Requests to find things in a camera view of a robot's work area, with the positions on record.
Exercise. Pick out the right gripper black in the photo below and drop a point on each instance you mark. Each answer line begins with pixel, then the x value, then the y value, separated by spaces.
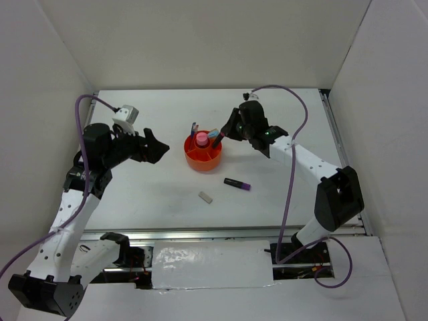
pixel 229 129

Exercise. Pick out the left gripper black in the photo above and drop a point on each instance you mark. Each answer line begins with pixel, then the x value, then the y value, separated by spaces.
pixel 155 148

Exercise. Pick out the pink black highlighter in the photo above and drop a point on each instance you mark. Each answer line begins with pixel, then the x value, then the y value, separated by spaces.
pixel 218 139

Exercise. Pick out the blue clear highlighter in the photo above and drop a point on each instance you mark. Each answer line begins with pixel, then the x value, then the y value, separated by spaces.
pixel 213 134

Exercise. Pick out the red pen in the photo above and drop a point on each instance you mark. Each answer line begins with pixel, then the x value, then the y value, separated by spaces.
pixel 196 128

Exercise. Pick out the blue pen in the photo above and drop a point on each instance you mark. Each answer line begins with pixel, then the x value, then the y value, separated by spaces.
pixel 193 129

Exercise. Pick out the purple black highlighter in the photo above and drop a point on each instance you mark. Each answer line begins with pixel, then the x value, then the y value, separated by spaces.
pixel 237 184

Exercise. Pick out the beige eraser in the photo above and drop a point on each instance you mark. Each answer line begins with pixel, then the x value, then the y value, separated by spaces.
pixel 205 197

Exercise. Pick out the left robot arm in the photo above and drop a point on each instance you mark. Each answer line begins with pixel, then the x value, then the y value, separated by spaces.
pixel 55 282

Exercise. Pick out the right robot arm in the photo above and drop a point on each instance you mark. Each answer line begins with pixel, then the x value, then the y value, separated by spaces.
pixel 338 195

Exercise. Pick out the orange round organizer container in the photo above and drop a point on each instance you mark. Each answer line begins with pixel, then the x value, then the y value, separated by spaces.
pixel 202 158

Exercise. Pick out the white cover panel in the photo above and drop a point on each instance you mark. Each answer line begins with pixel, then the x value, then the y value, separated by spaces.
pixel 211 265

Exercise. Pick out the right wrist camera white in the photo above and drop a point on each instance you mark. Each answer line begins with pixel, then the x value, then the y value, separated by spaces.
pixel 249 96

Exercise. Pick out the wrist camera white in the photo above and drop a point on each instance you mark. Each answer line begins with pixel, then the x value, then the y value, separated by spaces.
pixel 125 117
pixel 249 96

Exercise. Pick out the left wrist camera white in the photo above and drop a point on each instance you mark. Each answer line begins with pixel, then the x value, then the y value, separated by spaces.
pixel 125 117

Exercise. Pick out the aluminium front rail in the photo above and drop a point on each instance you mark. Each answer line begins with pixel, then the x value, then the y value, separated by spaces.
pixel 211 234

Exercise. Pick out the aluminium rail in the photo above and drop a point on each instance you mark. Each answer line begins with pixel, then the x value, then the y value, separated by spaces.
pixel 341 144
pixel 211 234

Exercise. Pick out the aluminium right rail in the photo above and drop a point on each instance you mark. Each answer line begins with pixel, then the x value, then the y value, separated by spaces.
pixel 341 144

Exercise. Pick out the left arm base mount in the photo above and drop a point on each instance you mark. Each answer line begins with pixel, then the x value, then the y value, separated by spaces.
pixel 119 261

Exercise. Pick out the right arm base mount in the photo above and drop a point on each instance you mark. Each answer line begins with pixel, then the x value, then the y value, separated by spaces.
pixel 303 265

